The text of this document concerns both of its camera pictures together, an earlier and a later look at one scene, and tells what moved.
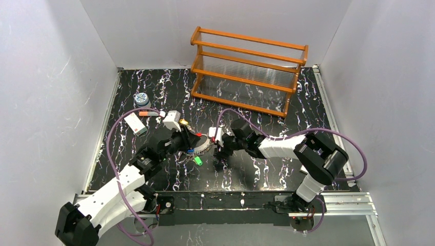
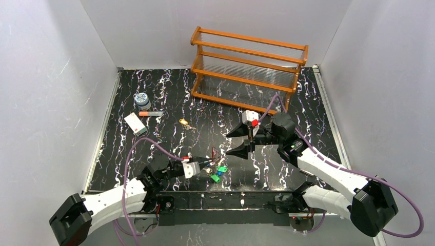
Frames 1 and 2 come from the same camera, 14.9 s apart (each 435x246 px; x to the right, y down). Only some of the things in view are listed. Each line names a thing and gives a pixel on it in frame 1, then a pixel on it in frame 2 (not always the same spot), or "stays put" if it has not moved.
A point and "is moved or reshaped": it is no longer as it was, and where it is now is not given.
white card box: [135, 124] stays put
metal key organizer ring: [204, 145] -> [214, 157]
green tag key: [198, 161] is moved or reshaped
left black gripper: [187, 140] -> [200, 164]
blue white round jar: [142, 100] stays put
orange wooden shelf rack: [256, 74] stays put
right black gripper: [222, 147] -> [251, 139]
